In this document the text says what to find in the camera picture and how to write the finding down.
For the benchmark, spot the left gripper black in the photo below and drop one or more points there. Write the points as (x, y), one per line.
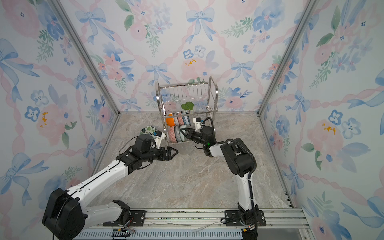
(169, 156)

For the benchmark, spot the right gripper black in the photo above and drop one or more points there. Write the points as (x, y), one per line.
(191, 134)

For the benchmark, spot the pale green plate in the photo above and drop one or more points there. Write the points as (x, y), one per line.
(182, 133)

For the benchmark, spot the white bowl orange outside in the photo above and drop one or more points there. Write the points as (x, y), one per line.
(170, 121)

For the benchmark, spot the green leaf pattern bowl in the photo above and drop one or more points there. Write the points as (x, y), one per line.
(148, 130)

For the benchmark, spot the stainless steel dish rack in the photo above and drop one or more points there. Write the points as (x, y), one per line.
(204, 93)

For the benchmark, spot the dark blue flower bowl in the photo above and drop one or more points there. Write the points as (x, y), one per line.
(177, 134)

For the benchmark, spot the blue white patterned plate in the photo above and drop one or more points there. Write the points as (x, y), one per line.
(187, 121)

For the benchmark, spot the black white floral bowl front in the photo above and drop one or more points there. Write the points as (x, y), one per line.
(171, 135)

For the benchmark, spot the black white floral bowl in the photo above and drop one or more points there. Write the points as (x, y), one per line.
(171, 135)
(180, 120)

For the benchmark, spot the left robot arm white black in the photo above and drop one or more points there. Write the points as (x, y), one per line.
(68, 213)

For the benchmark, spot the green leaf-shaped dish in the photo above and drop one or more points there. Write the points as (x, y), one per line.
(188, 106)

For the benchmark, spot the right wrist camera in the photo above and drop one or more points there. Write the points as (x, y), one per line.
(198, 124)

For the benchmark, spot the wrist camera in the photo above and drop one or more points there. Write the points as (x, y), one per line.
(158, 137)
(198, 124)

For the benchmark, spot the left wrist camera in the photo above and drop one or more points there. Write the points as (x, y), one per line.
(158, 137)

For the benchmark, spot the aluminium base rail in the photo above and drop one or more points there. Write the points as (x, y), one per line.
(207, 224)

